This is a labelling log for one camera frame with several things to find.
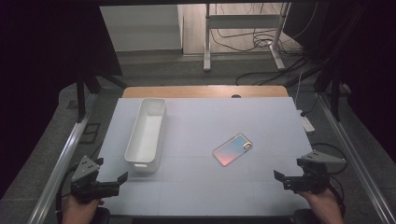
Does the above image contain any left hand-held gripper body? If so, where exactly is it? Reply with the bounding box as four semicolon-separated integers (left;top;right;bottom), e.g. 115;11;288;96
70;155;120;203

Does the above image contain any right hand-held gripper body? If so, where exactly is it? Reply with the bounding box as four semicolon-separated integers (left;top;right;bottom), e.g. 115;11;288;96
289;150;347;194

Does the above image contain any white plastic bin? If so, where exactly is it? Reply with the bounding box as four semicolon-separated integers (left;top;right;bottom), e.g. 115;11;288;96
124;97;168;174

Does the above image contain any iridescent phone case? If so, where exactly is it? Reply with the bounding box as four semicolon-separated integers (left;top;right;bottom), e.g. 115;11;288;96
212;133;254;168

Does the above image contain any person's right hand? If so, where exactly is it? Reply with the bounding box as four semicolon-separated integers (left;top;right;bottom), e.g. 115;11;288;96
300;188;344;224

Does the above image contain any person's left hand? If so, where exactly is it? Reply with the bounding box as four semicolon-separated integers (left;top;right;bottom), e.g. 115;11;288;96
62;193;106;224

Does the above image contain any black rounded pad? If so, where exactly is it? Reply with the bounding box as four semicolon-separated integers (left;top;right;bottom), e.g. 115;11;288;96
92;206;111;224
292;208;316;224

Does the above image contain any white power strip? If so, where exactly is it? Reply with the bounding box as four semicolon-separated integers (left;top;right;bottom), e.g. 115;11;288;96
298;109;317;133

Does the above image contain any white table cover sheet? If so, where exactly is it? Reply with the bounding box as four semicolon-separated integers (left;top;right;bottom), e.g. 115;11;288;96
98;96;314;217

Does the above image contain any black metal stand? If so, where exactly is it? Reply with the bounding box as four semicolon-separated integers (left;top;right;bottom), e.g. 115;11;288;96
313;65;344;122
75;69;129;123

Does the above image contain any black curtain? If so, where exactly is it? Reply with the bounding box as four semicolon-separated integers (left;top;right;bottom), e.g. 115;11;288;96
282;0;396;164
0;0;123;200

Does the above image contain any white cabinet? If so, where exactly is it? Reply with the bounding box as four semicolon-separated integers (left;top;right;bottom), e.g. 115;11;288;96
99;4;185;54

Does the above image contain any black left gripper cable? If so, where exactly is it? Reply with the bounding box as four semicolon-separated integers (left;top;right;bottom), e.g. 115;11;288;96
55;162;80;224

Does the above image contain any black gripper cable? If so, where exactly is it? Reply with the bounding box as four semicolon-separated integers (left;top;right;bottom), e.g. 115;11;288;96
311;142;348;218
55;162;80;224

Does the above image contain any aluminium rail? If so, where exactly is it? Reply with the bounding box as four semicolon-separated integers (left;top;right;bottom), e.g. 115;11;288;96
317;92;396;224
27;92;98;224

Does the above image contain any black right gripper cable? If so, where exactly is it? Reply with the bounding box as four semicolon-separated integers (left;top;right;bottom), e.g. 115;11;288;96
311;142;348;218

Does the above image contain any black square floor frame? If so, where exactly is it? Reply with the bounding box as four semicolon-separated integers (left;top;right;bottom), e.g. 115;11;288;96
78;122;102;145

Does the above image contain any tangle of black floor cables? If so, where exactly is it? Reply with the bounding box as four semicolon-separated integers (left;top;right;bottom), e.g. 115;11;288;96
210;3;312;87

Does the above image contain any white metal desk frame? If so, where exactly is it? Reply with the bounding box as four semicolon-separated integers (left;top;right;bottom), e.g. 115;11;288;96
203;2;292;73

